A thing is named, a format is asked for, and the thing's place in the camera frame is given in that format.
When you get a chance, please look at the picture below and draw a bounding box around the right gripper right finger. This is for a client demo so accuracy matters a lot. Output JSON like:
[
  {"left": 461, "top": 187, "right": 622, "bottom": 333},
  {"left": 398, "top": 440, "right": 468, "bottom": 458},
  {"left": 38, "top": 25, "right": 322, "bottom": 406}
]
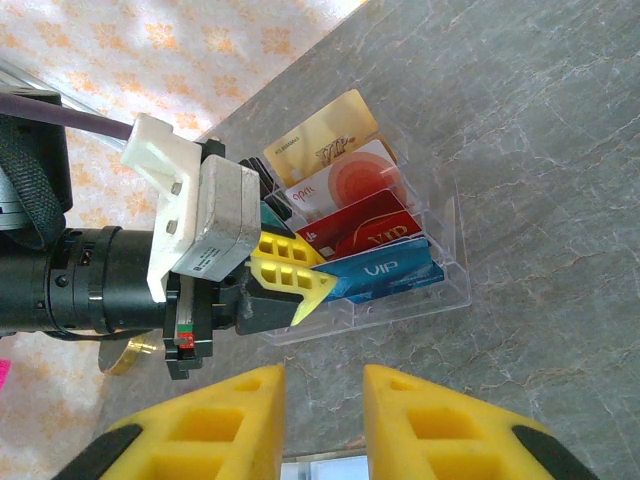
[{"left": 362, "top": 364, "right": 601, "bottom": 480}]

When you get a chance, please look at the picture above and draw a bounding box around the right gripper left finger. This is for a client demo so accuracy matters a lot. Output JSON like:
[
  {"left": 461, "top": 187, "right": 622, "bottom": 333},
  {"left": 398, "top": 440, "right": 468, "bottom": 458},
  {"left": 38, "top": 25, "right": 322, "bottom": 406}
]
[{"left": 49, "top": 364, "right": 287, "bottom": 480}]

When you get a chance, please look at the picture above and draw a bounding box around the red VIP card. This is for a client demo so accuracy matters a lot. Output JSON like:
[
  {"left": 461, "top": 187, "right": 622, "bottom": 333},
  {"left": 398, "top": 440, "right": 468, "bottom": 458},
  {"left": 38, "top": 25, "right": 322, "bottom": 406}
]
[{"left": 294, "top": 188, "right": 424, "bottom": 262}]

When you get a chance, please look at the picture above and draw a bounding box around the blue VIP card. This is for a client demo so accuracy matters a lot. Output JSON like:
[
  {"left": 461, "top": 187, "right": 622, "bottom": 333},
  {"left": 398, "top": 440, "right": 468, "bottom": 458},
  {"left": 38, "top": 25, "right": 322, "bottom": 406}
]
[{"left": 312, "top": 236, "right": 446, "bottom": 304}]

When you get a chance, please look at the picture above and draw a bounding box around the clear acrylic card stand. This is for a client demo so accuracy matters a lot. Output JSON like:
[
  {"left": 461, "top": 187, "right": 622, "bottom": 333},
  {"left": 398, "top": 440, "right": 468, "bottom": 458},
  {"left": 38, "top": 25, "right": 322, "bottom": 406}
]
[{"left": 257, "top": 99, "right": 474, "bottom": 347}]

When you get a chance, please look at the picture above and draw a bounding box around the teal card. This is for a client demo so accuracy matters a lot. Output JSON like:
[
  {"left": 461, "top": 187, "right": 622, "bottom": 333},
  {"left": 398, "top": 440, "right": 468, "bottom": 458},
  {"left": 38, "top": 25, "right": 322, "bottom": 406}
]
[{"left": 259, "top": 199, "right": 297, "bottom": 239}]

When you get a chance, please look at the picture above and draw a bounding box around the black card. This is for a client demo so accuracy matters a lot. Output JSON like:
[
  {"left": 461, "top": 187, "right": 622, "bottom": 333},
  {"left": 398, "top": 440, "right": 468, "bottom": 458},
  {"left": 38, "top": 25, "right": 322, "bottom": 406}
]
[{"left": 239, "top": 157, "right": 282, "bottom": 202}]

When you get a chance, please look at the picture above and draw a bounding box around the white card red circle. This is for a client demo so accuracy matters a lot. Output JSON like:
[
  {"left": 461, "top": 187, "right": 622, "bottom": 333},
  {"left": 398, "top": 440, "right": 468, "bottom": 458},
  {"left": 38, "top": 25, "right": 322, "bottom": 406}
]
[{"left": 284, "top": 139, "right": 401, "bottom": 222}]

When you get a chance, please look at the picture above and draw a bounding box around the gold VIP card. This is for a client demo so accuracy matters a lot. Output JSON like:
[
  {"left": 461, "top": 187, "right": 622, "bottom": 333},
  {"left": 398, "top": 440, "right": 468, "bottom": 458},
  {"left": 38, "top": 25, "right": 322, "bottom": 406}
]
[{"left": 263, "top": 88, "right": 380, "bottom": 189}]

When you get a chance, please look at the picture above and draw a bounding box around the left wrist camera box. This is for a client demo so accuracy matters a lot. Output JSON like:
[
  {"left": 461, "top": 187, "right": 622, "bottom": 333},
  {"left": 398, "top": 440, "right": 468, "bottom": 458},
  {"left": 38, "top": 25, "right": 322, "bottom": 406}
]
[{"left": 119, "top": 112, "right": 262, "bottom": 305}]

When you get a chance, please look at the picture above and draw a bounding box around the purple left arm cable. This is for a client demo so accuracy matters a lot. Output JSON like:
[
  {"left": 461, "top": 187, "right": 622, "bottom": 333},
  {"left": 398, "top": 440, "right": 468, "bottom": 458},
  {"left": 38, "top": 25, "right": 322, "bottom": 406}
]
[{"left": 0, "top": 92, "right": 134, "bottom": 144}]

